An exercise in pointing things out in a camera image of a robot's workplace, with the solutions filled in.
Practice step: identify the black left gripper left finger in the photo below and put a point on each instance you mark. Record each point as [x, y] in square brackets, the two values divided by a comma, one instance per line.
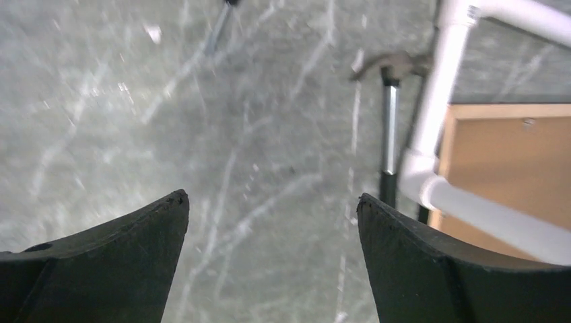
[118, 271]

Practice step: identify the black wooden picture frame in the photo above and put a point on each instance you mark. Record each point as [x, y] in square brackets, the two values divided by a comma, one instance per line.
[516, 156]

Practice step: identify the white PVC pipe structure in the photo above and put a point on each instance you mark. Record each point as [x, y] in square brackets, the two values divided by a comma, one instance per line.
[418, 179]

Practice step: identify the steel claw hammer black grip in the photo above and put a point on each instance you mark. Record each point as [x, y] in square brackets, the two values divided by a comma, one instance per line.
[393, 67]

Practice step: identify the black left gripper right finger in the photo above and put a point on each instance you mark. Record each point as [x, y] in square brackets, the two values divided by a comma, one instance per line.
[419, 274]

